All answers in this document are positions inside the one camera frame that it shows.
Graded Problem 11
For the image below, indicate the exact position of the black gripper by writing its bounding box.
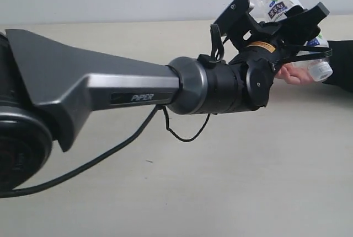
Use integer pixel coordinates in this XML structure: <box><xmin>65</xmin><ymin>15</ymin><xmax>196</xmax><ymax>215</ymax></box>
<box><xmin>228</xmin><ymin>2</ymin><xmax>330</xmax><ymax>69</ymax></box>

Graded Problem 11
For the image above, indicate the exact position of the white blue label bottle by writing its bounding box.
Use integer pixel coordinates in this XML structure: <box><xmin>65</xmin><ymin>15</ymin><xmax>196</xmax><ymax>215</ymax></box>
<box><xmin>255</xmin><ymin>0</ymin><xmax>333</xmax><ymax>82</ymax></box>

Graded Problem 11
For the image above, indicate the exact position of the person's open hand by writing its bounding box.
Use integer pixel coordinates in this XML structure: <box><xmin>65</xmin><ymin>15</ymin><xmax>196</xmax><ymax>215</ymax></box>
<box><xmin>275</xmin><ymin>64</ymin><xmax>314</xmax><ymax>85</ymax></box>

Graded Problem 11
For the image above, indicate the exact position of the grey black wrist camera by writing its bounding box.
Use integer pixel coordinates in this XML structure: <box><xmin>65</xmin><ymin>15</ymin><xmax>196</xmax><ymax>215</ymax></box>
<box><xmin>213</xmin><ymin>0</ymin><xmax>254</xmax><ymax>37</ymax></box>

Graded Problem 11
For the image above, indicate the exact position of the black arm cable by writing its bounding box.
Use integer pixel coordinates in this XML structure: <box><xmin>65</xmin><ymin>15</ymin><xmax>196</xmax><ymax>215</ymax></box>
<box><xmin>0</xmin><ymin>23</ymin><xmax>333</xmax><ymax>198</ymax></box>

